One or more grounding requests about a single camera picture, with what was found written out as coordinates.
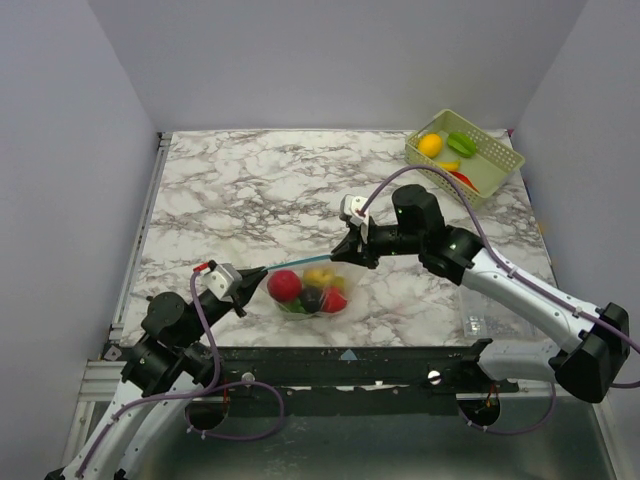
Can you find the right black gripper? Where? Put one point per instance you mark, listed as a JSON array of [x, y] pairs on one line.
[[363, 245]]

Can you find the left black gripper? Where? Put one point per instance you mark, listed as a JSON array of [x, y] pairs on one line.
[[251, 278]]

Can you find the yellow red mango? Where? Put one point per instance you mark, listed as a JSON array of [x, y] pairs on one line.
[[339, 282]]

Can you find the red pomegranate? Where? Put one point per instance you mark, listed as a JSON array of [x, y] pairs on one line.
[[284, 286]]

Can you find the beige pear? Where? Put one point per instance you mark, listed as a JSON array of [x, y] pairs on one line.
[[318, 277]]

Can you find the clear zip top bag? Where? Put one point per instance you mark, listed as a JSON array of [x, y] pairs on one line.
[[352, 274]]

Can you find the green white cabbage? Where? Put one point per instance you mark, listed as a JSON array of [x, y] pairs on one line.
[[293, 307]]

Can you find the red apple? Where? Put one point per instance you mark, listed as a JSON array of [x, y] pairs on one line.
[[334, 301]]

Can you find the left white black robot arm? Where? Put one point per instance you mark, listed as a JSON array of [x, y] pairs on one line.
[[175, 361]]

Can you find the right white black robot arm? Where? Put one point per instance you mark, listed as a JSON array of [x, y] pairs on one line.
[[586, 345]]

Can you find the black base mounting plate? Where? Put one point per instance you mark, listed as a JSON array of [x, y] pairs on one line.
[[357, 381]]

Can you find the yellow lemon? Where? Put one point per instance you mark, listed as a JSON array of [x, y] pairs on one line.
[[430, 145]]

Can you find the yellow banana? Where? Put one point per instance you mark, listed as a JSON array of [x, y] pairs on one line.
[[451, 165]]

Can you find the red chili pepper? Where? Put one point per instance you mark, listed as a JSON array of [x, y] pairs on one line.
[[465, 180]]

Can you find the clear plastic box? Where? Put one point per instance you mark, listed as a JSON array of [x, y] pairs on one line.
[[482, 317]]

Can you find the green lettuce leaf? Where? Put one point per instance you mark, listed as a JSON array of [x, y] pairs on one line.
[[461, 144]]

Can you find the green plastic basket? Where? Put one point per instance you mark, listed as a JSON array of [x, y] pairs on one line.
[[489, 169]]

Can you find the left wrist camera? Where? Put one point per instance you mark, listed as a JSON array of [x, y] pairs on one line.
[[223, 281]]

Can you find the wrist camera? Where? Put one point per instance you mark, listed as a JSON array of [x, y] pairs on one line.
[[223, 281], [352, 211]]

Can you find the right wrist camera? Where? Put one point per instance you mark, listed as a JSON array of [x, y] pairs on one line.
[[352, 211]]

